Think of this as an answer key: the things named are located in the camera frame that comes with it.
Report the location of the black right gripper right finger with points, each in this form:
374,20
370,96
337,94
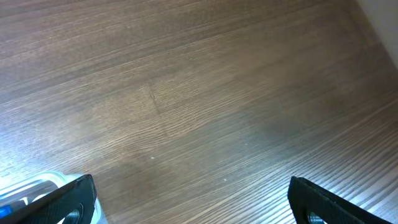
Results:
311,203

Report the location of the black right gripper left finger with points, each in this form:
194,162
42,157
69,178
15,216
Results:
75,202

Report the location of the blue VapoDrops box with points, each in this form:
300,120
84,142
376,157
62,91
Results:
6,210

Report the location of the clear plastic container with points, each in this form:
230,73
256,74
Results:
25,192

